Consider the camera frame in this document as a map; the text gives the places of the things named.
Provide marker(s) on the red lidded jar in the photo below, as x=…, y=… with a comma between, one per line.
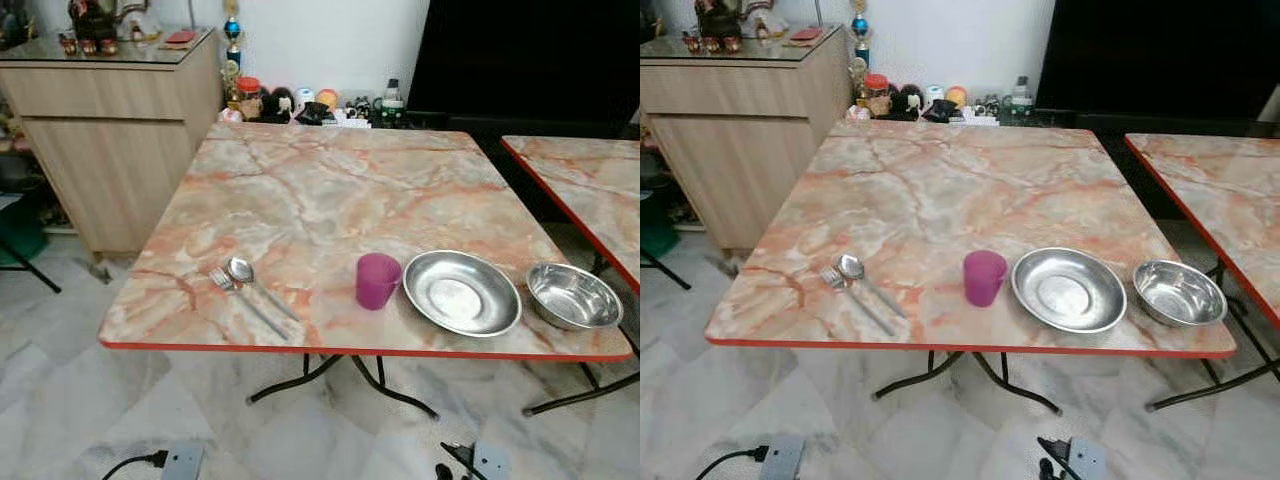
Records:
x=876, y=94
x=249, y=97

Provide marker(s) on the small red box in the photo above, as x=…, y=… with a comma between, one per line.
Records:
x=806, y=34
x=181, y=37

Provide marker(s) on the green storage box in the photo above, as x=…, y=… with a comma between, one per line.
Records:
x=655, y=230
x=20, y=235

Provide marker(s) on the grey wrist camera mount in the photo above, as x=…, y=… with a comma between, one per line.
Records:
x=183, y=462
x=1089, y=460
x=491, y=462
x=783, y=458

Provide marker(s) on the light wooden cabinet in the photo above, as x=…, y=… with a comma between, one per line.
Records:
x=745, y=150
x=110, y=150

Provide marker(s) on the clear bottle black cap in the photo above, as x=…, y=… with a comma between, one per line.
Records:
x=1020, y=99
x=392, y=102

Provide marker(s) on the gold and blue trophy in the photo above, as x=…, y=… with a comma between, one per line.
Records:
x=860, y=28
x=233, y=30

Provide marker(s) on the stainless steel fork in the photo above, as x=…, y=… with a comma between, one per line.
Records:
x=222, y=280
x=833, y=278

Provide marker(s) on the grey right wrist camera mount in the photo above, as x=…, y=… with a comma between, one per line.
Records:
x=1089, y=460
x=491, y=462

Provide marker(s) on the black television screen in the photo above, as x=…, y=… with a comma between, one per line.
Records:
x=1150, y=55
x=525, y=60

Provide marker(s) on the deep stainless steel bowl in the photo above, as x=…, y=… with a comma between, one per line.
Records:
x=574, y=297
x=1180, y=294

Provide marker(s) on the orange round ornament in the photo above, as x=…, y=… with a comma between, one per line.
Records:
x=956, y=95
x=327, y=98

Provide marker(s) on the purple plastic cup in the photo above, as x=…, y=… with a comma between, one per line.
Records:
x=378, y=284
x=984, y=280

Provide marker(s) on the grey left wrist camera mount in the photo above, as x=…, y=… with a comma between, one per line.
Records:
x=783, y=458
x=183, y=462

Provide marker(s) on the stainless steel spoon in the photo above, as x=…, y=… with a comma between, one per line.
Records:
x=850, y=266
x=240, y=270

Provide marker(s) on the marble pattern folding table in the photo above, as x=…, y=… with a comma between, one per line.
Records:
x=330, y=200
x=940, y=195

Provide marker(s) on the marble table red edge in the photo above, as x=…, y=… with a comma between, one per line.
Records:
x=590, y=185
x=1225, y=190

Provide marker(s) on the dark figurine ornament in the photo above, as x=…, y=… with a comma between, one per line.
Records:
x=93, y=25
x=717, y=22

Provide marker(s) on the shallow stainless steel plate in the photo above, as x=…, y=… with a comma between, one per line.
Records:
x=1067, y=290
x=460, y=293

